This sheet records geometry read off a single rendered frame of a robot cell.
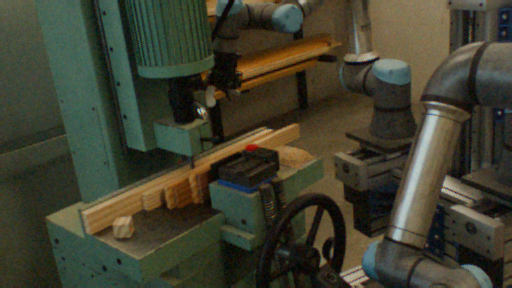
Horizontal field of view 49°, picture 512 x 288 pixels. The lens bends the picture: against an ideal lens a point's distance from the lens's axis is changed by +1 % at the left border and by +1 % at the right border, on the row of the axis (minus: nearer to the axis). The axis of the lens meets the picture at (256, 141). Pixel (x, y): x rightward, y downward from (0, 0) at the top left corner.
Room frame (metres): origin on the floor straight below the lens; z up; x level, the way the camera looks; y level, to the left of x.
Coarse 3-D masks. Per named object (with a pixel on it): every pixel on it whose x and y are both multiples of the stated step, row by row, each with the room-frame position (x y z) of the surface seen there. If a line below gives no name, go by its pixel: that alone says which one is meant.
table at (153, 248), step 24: (288, 168) 1.32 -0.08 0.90; (312, 168) 1.34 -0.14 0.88; (144, 216) 1.14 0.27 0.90; (168, 216) 1.13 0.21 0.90; (192, 216) 1.11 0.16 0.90; (216, 216) 1.10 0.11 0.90; (96, 240) 1.07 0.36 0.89; (120, 240) 1.04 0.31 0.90; (144, 240) 1.03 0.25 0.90; (168, 240) 1.02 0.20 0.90; (192, 240) 1.05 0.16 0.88; (216, 240) 1.10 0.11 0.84; (240, 240) 1.06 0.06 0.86; (120, 264) 1.01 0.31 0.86; (144, 264) 0.96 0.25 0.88; (168, 264) 1.00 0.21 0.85
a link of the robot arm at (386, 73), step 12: (384, 60) 1.77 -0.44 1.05; (396, 60) 1.76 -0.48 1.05; (372, 72) 1.75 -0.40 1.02; (384, 72) 1.69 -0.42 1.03; (396, 72) 1.68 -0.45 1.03; (408, 72) 1.69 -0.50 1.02; (372, 84) 1.73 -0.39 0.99; (384, 84) 1.68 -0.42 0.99; (396, 84) 1.67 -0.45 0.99; (408, 84) 1.69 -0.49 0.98; (372, 96) 1.75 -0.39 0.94; (384, 96) 1.69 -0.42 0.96; (396, 96) 1.67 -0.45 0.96; (408, 96) 1.69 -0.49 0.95
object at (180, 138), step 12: (156, 120) 1.32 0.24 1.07; (168, 120) 1.31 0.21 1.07; (204, 120) 1.27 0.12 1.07; (156, 132) 1.31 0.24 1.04; (168, 132) 1.27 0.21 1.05; (180, 132) 1.24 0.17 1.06; (192, 132) 1.23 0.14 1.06; (204, 132) 1.25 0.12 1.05; (156, 144) 1.31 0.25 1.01; (168, 144) 1.28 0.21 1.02; (180, 144) 1.24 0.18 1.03; (192, 144) 1.22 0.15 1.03; (204, 144) 1.25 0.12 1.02; (192, 156) 1.22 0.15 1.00
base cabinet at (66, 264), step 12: (300, 240) 1.29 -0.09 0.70; (60, 252) 1.38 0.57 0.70; (60, 264) 1.39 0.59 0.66; (72, 264) 1.34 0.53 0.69; (84, 264) 1.29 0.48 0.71; (60, 276) 1.41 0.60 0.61; (72, 276) 1.34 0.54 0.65; (84, 276) 1.30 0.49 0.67; (96, 276) 1.25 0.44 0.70; (252, 276) 1.16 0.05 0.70
